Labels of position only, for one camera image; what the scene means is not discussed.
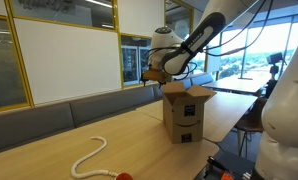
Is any small white wall panel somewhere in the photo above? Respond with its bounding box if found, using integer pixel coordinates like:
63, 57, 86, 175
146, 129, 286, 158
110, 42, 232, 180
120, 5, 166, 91
118, 0, 166, 39

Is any large white wall panel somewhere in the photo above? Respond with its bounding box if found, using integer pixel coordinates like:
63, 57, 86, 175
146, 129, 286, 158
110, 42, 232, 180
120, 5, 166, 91
13, 18, 122, 106

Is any tan wrist camera mount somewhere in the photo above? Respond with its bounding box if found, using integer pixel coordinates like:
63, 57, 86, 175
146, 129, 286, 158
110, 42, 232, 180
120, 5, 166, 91
143, 68, 173, 83

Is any yellow window frame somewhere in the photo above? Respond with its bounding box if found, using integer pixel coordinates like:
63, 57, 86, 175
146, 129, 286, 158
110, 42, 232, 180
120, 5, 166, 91
0, 0, 167, 114

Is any black camera on tripod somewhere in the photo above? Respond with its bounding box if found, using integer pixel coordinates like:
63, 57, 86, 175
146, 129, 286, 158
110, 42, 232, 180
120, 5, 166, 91
266, 52, 289, 82

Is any white flexible rope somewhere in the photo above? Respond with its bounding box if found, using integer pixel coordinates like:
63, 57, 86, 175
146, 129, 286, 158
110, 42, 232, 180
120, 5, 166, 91
70, 135, 120, 179

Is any grey bench back cushion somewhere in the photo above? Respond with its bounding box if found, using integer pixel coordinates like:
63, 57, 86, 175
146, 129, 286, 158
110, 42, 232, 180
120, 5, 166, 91
69, 85, 164, 128
0, 101, 76, 156

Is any cardboard shipping box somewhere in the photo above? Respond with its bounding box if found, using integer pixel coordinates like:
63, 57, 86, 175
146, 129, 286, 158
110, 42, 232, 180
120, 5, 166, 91
162, 81, 217, 144

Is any brown chair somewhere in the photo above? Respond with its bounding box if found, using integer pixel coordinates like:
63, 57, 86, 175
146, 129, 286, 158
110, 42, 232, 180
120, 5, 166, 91
233, 97, 270, 158

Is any blue-grey bench seat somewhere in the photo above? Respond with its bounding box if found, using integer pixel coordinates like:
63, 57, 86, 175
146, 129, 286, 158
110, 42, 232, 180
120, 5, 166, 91
182, 73, 214, 89

